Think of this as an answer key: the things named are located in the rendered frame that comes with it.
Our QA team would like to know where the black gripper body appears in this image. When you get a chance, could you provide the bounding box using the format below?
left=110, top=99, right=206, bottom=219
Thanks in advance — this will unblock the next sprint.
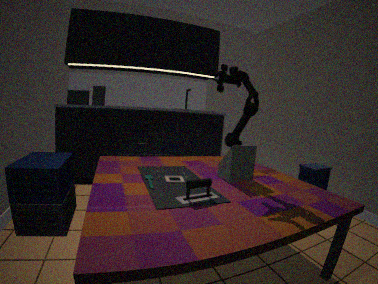
left=217, top=64, right=234, bottom=93

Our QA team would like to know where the dark grey mat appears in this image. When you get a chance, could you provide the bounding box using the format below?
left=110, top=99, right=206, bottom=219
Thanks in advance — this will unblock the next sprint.
left=138, top=166, right=231, bottom=210

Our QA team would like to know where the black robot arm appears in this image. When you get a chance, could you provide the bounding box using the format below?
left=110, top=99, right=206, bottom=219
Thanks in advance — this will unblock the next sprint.
left=225, top=66, right=259, bottom=148

